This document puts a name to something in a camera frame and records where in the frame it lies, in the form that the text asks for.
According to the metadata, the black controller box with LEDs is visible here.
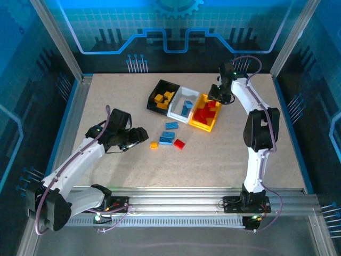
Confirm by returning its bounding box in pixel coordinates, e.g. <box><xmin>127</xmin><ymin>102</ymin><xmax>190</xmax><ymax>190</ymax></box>
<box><xmin>242</xmin><ymin>215</ymin><xmax>261</xmax><ymax>232</ymax></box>

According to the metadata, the aluminium frame post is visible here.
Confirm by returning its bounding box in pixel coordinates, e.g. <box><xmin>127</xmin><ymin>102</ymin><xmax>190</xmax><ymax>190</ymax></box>
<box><xmin>29</xmin><ymin>0</ymin><xmax>85</xmax><ymax>81</ymax></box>
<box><xmin>270</xmin><ymin>0</ymin><xmax>322</xmax><ymax>78</ymax></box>

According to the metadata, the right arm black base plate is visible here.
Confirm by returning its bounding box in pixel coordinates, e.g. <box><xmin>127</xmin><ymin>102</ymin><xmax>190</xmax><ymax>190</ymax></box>
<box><xmin>223</xmin><ymin>196</ymin><xmax>272</xmax><ymax>214</ymax></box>

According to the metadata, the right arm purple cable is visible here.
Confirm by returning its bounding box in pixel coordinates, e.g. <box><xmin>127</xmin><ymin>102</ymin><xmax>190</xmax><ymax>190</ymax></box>
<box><xmin>231</xmin><ymin>54</ymin><xmax>283</xmax><ymax>233</ymax></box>

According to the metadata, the yellow plastic bin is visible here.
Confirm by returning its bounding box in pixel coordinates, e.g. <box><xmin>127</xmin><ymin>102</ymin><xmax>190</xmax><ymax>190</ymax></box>
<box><xmin>188</xmin><ymin>92</ymin><xmax>223</xmax><ymax>133</ymax></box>

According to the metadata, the aluminium side rail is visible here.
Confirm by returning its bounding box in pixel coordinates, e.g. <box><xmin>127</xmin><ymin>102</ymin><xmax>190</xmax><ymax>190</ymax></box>
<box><xmin>44</xmin><ymin>74</ymin><xmax>94</xmax><ymax>194</ymax></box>

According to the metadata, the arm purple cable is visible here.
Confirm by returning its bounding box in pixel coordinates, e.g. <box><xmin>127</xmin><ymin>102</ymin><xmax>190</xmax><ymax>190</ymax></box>
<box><xmin>34</xmin><ymin>105</ymin><xmax>133</xmax><ymax>236</ymax></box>
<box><xmin>231</xmin><ymin>54</ymin><xmax>283</xmax><ymax>233</ymax></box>

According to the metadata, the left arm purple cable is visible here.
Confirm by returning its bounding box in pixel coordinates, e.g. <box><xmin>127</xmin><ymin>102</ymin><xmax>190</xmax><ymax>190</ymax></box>
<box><xmin>34</xmin><ymin>105</ymin><xmax>133</xmax><ymax>236</ymax></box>

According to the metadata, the white plastic bin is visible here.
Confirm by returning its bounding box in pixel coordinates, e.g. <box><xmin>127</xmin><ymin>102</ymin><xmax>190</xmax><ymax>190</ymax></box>
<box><xmin>167</xmin><ymin>85</ymin><xmax>201</xmax><ymax>125</ymax></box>

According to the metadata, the black plastic bin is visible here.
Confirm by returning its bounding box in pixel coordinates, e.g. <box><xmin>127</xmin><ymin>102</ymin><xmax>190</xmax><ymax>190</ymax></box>
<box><xmin>146</xmin><ymin>79</ymin><xmax>181</xmax><ymax>117</ymax></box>

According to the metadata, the grey metal bottom panel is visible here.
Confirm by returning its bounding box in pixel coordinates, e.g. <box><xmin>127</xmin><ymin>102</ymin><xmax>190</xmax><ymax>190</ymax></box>
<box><xmin>34</xmin><ymin>226</ymin><xmax>320</xmax><ymax>256</ymax></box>

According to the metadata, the aluminium frame beam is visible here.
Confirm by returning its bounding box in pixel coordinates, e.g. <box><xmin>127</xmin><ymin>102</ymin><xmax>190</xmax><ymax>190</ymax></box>
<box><xmin>33</xmin><ymin>186</ymin><xmax>322</xmax><ymax>217</ymax></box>

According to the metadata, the slotted grey cable duct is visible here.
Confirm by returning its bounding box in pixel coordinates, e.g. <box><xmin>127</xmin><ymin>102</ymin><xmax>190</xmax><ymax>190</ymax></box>
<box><xmin>63</xmin><ymin>215</ymin><xmax>247</xmax><ymax>228</ymax></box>

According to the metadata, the large blue lego brick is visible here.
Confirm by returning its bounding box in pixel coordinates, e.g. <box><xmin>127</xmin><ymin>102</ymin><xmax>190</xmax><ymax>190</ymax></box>
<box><xmin>159</xmin><ymin>131</ymin><xmax>176</xmax><ymax>146</ymax></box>

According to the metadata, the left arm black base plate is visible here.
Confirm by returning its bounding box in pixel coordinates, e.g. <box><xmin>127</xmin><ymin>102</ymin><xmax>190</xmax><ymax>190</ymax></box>
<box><xmin>106</xmin><ymin>196</ymin><xmax>129</xmax><ymax>214</ymax></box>

